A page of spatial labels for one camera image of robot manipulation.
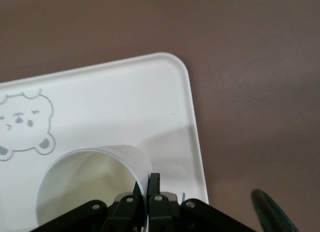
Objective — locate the brown table mat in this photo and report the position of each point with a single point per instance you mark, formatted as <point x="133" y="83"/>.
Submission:
<point x="225" y="42"/>

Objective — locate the cream bear print tray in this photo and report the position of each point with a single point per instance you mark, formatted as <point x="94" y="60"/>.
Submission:
<point x="112" y="104"/>

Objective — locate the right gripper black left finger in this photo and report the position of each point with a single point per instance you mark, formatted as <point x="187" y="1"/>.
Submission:
<point x="125" y="212"/>

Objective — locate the white IKEA cup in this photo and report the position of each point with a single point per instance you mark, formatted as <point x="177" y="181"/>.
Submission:
<point x="75" y="192"/>

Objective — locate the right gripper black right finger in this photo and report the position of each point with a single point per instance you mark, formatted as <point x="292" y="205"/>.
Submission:
<point x="170" y="214"/>

